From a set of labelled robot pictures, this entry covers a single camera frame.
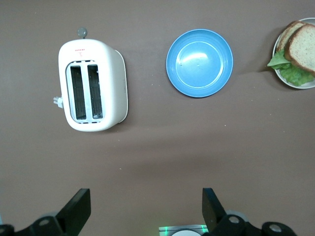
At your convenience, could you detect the blue plate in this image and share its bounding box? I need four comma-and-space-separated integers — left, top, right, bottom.
166, 29, 234, 98

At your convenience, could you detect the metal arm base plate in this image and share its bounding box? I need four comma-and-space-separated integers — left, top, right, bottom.
158, 223, 209, 236

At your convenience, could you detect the green lettuce leaf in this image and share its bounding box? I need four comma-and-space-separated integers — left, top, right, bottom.
267, 49, 315, 87

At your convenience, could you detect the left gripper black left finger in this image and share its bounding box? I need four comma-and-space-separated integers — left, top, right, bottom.
0, 188, 91, 236

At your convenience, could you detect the beige plate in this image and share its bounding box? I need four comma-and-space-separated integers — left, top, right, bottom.
272, 17, 315, 90

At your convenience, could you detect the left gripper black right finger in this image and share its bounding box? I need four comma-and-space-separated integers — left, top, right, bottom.
201, 188, 296, 236

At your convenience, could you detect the white two-slot toaster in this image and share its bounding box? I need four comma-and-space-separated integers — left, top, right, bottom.
53, 27, 129, 132

